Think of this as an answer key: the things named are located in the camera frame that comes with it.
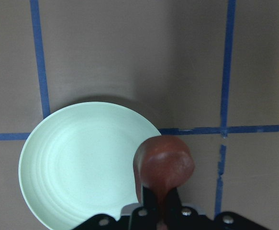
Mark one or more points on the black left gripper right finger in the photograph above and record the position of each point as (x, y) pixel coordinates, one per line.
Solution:
(181, 217)

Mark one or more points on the brown steamed bun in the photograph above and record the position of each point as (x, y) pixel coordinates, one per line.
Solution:
(160, 164)

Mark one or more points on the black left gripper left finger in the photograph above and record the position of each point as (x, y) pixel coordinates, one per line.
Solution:
(136, 216)

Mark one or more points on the green round plate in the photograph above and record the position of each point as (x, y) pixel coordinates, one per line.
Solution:
(78, 162)

